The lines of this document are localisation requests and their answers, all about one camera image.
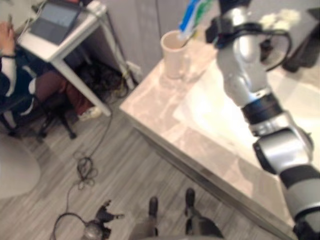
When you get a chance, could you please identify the black box-shaped object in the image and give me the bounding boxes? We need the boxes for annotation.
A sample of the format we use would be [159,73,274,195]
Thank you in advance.
[281,7,320,74]

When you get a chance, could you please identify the robot right leg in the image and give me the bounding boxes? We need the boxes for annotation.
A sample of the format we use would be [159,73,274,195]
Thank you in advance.
[184,187,225,240]

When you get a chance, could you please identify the cream ceramic cup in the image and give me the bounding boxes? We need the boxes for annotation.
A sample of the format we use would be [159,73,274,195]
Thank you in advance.
[160,30,195,80]

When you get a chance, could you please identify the grey laptop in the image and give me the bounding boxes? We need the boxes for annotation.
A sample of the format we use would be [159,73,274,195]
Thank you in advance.
[29,0,81,46]

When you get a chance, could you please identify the white sink basin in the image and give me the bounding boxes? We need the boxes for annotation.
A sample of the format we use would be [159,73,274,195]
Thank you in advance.
[174,59,320,176]

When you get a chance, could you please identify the white crumpled towel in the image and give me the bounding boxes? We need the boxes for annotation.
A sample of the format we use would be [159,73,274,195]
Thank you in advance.
[259,8,301,29]

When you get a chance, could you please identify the robot leg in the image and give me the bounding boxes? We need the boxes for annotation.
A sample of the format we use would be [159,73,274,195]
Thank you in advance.
[184,187,225,240]
[133,196,160,240]

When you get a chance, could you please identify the white desk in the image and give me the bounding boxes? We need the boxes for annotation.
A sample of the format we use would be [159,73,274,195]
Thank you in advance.
[16,0,141,118]

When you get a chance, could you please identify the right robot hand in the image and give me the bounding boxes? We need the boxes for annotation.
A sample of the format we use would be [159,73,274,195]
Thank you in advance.
[217,0,251,18]

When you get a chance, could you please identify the robot left leg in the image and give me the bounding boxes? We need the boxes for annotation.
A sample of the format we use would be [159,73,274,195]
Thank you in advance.
[133,196,160,240]

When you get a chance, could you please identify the person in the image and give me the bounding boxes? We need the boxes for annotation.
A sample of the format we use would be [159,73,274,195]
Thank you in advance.
[0,14,104,123]

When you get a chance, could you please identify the black floor cable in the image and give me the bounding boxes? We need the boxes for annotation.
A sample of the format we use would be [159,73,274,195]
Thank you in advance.
[50,109,114,240]

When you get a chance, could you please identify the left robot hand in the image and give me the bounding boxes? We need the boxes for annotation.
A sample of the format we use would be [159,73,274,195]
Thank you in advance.
[95,199,125,227]

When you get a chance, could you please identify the beige marble sink counter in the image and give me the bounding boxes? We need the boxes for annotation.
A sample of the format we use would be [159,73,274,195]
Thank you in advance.
[119,37,320,240]

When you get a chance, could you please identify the black office chair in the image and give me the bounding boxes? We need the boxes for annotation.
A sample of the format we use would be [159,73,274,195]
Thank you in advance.
[0,94,78,145]

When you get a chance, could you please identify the tangled cables under desk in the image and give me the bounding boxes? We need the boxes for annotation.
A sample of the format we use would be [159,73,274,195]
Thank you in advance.
[74,59,131,101]

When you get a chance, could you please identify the dark toothbrush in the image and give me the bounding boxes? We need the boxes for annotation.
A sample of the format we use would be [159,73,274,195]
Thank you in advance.
[182,30,201,48]

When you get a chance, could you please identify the white round seat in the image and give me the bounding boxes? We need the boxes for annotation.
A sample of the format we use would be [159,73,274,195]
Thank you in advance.
[0,139,43,200]

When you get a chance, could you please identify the blue white green toothpaste tube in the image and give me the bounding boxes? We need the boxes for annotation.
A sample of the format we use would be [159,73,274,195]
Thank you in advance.
[178,0,216,41]

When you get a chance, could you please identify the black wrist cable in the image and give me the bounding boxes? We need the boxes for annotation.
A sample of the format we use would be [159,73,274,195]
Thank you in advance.
[234,22,294,73]

